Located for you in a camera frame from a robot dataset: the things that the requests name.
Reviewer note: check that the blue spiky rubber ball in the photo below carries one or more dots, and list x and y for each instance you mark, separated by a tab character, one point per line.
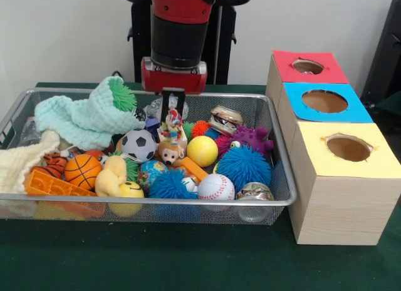
242	164
167	186

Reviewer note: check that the crushed silver can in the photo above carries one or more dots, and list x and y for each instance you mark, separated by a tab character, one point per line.
255	191

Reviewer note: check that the orange toy basketball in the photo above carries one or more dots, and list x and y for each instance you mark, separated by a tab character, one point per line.
83	172

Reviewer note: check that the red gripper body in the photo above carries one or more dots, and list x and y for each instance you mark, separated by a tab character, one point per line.
173	79

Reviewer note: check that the orange plastic building block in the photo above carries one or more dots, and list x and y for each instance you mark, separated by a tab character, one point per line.
53	186

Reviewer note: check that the colourful dotted cloth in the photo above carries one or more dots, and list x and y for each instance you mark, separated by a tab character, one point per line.
307	73

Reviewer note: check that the black upright panel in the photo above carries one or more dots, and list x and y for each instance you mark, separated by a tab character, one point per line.
385	53

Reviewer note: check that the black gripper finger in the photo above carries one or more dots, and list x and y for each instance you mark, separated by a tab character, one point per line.
165	103
181	101

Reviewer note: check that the wooden box with three holes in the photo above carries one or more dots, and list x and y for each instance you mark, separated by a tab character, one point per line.
344	209

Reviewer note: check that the cream knitted cloth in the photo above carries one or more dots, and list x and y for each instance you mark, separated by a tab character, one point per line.
15	166

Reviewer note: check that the white toy baseball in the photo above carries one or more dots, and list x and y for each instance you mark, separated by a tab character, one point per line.
216	187

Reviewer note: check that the purple spiky rubber toy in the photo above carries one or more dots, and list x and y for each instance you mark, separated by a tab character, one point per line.
250	136

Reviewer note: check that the yellow rubber ball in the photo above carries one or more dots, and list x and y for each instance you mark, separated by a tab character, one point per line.
202	151

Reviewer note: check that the mint green waffle cloth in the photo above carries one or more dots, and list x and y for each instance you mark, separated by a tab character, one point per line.
87	119

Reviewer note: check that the dark green side table cloth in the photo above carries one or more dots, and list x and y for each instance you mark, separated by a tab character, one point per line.
391	103

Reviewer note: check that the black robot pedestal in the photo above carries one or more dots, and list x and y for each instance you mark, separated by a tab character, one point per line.
225	37

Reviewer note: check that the small colourful knotted cloth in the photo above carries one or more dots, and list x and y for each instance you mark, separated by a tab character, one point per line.
173	125

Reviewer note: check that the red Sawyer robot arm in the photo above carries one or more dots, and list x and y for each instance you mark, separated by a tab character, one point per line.
178	34

